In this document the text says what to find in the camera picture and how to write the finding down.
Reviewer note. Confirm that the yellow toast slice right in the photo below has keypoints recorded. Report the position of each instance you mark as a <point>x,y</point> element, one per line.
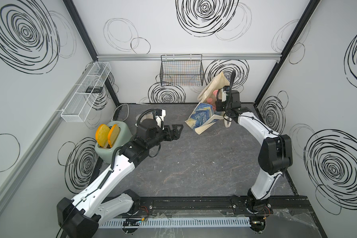
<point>113,135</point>

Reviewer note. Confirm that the yellow toast slice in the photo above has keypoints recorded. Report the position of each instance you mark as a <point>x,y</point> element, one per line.
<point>101,135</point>
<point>113,135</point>

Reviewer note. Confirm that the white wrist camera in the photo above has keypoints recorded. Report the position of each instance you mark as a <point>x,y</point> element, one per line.
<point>159,117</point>
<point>225,93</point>

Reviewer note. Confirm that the mint green toaster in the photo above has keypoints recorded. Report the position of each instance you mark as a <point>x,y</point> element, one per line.
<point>125,135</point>

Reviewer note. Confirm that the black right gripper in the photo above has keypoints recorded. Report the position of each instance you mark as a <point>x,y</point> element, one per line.
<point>217,105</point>

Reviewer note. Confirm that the white wire shelf basket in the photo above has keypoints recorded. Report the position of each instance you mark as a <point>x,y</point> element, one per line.
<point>87,92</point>

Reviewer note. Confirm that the yellow toast slice left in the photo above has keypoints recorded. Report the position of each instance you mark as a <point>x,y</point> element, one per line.
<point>101,135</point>

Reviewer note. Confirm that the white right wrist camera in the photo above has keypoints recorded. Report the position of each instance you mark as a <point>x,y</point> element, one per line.
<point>225,93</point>

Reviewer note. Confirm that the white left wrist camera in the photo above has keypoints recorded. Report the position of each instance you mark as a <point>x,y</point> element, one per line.
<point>159,117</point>

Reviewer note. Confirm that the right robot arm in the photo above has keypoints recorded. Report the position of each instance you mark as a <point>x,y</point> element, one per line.
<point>275,155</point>

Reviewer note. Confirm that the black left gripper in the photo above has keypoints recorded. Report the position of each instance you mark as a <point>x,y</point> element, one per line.
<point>175,135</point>

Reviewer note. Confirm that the white slotted cable duct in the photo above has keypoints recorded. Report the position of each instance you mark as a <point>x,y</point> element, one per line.
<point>201,222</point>

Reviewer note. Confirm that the black wire basket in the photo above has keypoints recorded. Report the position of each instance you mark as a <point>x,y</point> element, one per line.
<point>182,70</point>

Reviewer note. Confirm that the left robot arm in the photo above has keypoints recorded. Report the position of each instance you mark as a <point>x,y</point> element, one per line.
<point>85,213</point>

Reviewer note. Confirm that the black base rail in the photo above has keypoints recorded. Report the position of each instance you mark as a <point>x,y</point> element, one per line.
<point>237,205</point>

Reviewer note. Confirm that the canvas bag with starry print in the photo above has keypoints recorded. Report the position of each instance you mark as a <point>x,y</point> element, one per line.
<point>204,114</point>

